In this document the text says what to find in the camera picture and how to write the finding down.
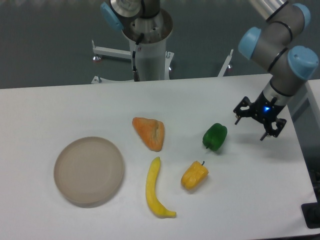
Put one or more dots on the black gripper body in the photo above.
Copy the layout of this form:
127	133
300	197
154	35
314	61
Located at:
267	108

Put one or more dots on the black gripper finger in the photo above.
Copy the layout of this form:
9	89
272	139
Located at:
273	127
245	109

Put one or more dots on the green bell pepper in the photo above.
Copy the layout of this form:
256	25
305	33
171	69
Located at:
215	136

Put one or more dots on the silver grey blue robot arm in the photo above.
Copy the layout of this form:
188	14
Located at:
290	68

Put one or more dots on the yellow bell pepper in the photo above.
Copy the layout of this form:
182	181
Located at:
194	175

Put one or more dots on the black box at table edge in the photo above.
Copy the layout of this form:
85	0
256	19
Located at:
311	214

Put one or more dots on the orange bread wedge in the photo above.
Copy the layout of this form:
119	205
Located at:
151	132

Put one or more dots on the yellow banana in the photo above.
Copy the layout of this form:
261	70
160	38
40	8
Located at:
155	206

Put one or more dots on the beige round plate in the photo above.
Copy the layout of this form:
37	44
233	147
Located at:
89	171

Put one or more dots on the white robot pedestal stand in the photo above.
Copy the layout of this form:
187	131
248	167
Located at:
148	54

